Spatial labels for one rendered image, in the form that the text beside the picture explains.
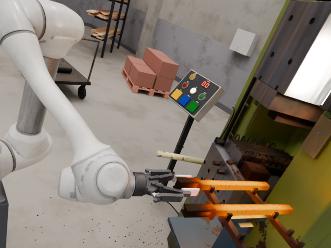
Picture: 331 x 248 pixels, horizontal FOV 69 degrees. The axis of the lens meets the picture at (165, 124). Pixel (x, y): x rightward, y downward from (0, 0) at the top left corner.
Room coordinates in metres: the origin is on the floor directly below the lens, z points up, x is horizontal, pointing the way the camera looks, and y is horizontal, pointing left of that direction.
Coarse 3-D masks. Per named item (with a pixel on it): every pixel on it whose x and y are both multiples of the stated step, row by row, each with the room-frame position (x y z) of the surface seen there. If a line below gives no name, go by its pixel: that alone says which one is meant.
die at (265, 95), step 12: (264, 84) 1.28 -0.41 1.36; (252, 96) 1.32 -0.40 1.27; (264, 96) 1.23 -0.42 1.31; (276, 96) 1.17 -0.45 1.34; (288, 96) 1.19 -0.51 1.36; (276, 108) 1.18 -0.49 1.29; (288, 108) 1.20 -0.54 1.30; (300, 108) 1.22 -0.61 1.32; (312, 108) 1.24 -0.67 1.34; (312, 120) 1.25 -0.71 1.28
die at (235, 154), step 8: (224, 144) 1.35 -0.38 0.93; (232, 144) 1.28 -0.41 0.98; (240, 144) 1.30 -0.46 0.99; (248, 144) 1.34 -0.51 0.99; (232, 152) 1.25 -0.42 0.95; (240, 152) 1.19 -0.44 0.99; (256, 152) 1.25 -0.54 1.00; (272, 152) 1.33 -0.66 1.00; (280, 152) 1.40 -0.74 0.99; (248, 160) 1.18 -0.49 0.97; (256, 160) 1.19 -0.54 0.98; (264, 160) 1.21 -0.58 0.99; (272, 160) 1.23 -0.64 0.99; (280, 160) 1.27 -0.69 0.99
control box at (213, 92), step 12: (192, 72) 1.85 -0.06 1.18; (180, 84) 1.82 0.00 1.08; (192, 84) 1.76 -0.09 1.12; (204, 84) 1.71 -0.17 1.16; (216, 84) 1.67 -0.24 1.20; (168, 96) 1.78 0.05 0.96; (180, 96) 1.73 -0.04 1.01; (192, 96) 1.68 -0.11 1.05; (216, 96) 1.63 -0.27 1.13; (204, 108) 1.59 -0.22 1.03
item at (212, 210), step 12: (192, 204) 0.59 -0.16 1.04; (204, 204) 0.61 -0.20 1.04; (216, 204) 0.64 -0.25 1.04; (228, 204) 0.66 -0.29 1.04; (240, 204) 0.68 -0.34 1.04; (252, 204) 0.71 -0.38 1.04; (264, 204) 0.73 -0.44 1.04; (276, 204) 0.76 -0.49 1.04; (288, 204) 0.79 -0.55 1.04; (192, 216) 0.57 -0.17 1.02; (204, 216) 0.59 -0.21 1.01
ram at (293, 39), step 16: (288, 16) 1.36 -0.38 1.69; (304, 16) 1.25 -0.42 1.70; (320, 16) 1.16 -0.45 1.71; (288, 32) 1.30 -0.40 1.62; (304, 32) 1.20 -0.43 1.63; (320, 32) 1.12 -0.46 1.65; (272, 48) 1.35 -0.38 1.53; (288, 48) 1.24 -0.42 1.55; (304, 48) 1.15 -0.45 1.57; (320, 48) 1.13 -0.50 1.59; (272, 64) 1.29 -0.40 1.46; (288, 64) 1.19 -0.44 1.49; (304, 64) 1.12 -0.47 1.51; (320, 64) 1.14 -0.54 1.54; (272, 80) 1.23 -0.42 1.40; (288, 80) 1.14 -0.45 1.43; (304, 80) 1.13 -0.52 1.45; (320, 80) 1.16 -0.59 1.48; (304, 96) 1.15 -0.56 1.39; (320, 96) 1.17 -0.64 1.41
